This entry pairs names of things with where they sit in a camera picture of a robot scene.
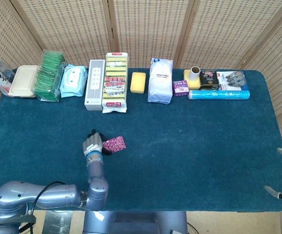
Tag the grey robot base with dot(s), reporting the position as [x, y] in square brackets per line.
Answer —
[136, 223]

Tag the white power strip box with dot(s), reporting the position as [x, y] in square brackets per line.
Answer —
[94, 83]

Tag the yellow sponge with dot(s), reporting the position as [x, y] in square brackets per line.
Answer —
[138, 82]
[192, 84]

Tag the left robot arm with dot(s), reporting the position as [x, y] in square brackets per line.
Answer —
[95, 168]

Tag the light blue wet wipes pack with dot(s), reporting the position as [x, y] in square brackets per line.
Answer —
[72, 80]

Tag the white paper bag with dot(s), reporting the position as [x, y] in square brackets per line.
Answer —
[160, 83]

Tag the dark metal tin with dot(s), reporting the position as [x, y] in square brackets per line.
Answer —
[209, 80]

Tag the metal floor plate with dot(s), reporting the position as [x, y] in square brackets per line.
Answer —
[58, 224]

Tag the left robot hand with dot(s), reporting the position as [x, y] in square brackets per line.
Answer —
[92, 143]

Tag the teal table mat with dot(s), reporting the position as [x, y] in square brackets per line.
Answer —
[180, 158]

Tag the beige lunch box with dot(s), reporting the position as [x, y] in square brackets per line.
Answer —
[22, 81]

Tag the wicker folding screen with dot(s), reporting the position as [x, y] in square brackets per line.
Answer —
[150, 29]

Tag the yellow sponge multipack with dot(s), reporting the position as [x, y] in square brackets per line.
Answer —
[115, 83]

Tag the blue cling film roll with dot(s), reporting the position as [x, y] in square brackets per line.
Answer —
[219, 94]

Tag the green tea bag box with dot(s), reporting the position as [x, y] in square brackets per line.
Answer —
[48, 75]

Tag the small purple box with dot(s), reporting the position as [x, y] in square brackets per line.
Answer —
[180, 88]

